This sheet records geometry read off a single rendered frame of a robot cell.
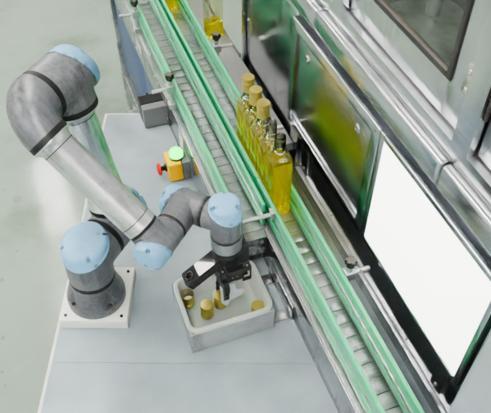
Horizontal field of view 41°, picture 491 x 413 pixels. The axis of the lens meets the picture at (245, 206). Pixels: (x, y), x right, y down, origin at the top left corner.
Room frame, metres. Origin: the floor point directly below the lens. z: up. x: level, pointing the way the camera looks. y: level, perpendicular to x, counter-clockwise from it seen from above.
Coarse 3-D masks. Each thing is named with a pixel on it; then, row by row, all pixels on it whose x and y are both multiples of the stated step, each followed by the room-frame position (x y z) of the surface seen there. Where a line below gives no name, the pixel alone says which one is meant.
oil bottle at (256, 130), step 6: (252, 126) 1.33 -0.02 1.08; (258, 126) 1.32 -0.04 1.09; (264, 126) 1.31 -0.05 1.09; (252, 132) 1.32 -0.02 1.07; (258, 132) 1.30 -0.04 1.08; (264, 132) 1.30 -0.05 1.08; (252, 138) 1.32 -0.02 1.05; (252, 144) 1.32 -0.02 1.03; (252, 150) 1.32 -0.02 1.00; (252, 156) 1.32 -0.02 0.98; (252, 162) 1.32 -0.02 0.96
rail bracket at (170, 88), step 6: (168, 72) 1.66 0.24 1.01; (168, 78) 1.64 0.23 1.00; (168, 84) 1.65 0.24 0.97; (174, 84) 1.66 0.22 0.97; (156, 90) 1.64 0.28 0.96; (162, 90) 1.64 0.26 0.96; (168, 90) 1.64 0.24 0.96; (174, 90) 1.65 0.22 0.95; (168, 102) 1.65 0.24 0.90; (174, 102) 1.65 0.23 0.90; (174, 108) 1.65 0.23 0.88
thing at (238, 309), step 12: (252, 264) 1.05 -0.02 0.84; (252, 276) 1.03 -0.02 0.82; (180, 288) 0.99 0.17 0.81; (204, 288) 1.02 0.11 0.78; (252, 288) 1.02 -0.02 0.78; (264, 288) 0.97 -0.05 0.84; (180, 300) 0.94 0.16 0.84; (240, 300) 0.99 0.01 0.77; (252, 300) 0.99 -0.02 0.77; (264, 300) 0.95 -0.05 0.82; (192, 312) 0.95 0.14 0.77; (216, 312) 0.95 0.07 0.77; (228, 312) 0.95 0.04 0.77; (240, 312) 0.95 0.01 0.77; (252, 312) 0.90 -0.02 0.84; (264, 312) 0.91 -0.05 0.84; (192, 324) 0.91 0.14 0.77; (204, 324) 0.91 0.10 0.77; (216, 324) 0.87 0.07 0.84; (228, 324) 0.87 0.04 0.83
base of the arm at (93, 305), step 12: (72, 288) 0.96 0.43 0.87; (108, 288) 0.96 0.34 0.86; (120, 288) 0.99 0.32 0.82; (72, 300) 0.96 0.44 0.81; (84, 300) 0.93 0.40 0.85; (96, 300) 0.94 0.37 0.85; (108, 300) 0.95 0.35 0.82; (120, 300) 0.97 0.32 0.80; (84, 312) 0.92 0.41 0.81; (96, 312) 0.92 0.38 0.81; (108, 312) 0.93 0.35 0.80
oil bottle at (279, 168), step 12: (276, 156) 1.20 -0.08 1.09; (288, 156) 1.21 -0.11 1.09; (276, 168) 1.19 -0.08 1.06; (288, 168) 1.20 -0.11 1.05; (276, 180) 1.19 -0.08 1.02; (288, 180) 1.20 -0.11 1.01; (276, 192) 1.19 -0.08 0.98; (288, 192) 1.20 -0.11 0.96; (276, 204) 1.19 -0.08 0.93; (288, 204) 1.20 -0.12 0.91
